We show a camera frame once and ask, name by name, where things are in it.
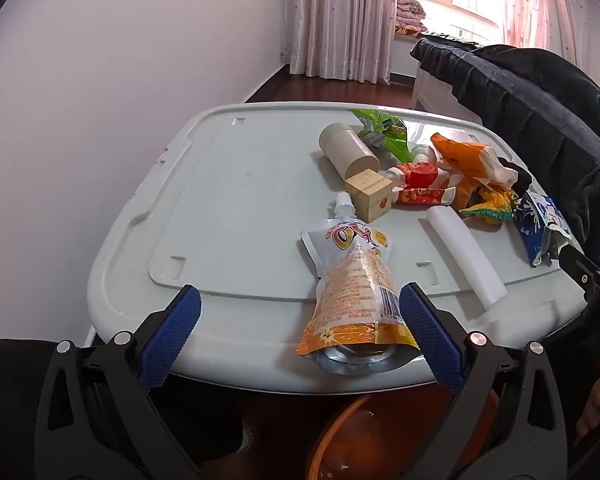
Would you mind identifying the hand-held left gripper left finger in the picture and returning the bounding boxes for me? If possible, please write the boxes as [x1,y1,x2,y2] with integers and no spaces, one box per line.
[34,284,203,480]

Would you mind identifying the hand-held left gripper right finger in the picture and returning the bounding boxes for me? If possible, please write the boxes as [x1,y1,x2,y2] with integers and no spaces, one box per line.
[399,282,568,480]

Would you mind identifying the blue white milk carton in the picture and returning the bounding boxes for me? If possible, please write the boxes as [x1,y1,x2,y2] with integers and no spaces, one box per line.
[512,191,573,267]

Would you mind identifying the orange juice pouch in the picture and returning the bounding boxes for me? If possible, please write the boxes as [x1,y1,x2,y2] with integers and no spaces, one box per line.
[295,192,421,376]

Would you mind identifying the orange dinosaur toy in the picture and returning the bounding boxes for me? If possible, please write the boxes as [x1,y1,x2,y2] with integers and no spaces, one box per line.
[457,185,523,226]

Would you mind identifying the orange plastic bin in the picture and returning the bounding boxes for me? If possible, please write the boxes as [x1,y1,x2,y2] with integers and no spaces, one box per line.
[305,390,501,480]

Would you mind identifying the person's right hand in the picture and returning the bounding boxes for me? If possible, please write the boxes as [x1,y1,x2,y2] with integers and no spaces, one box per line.
[575,354,600,441]

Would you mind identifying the white foam block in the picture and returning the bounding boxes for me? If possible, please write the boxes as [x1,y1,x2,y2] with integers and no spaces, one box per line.
[426,206,507,309]

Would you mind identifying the flat red snack wrapper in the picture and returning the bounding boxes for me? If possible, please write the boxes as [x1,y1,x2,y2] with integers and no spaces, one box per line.
[394,186,458,207]

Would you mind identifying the orange white snack wrapper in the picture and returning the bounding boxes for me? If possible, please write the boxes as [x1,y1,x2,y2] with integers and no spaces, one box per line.
[430,132,518,198]

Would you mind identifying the wooden block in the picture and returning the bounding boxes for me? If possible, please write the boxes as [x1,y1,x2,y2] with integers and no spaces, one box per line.
[344,169,396,222]

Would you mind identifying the crumpled red snack wrapper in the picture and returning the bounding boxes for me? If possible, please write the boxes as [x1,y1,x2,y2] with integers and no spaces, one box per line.
[387,161,453,190]

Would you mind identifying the dark grey bed blanket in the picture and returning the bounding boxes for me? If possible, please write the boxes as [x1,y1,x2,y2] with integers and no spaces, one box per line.
[410,32,600,311]

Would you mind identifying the crumpled white plastic bag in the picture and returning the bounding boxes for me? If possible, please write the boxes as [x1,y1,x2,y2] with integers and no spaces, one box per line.
[407,142,438,166]

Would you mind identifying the black garment with white print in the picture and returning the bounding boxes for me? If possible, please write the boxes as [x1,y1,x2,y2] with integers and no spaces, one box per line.
[472,45,600,161]

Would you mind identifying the wooden cylinder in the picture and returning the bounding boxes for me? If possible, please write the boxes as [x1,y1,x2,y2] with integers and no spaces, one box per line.
[319,123,381,181]

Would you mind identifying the green snack wrapper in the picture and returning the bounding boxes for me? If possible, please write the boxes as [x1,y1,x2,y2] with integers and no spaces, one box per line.
[348,108,413,161]

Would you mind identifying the pink dotted curtain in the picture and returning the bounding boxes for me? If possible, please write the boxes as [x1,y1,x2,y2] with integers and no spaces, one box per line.
[285,0,398,83]
[500,0,593,68]

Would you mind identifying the folded pink blankets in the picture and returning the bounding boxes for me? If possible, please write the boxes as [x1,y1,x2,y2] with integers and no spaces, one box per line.
[394,0,428,36]

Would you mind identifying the white bed frame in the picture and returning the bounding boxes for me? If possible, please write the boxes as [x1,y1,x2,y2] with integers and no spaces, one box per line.
[414,60,483,123]

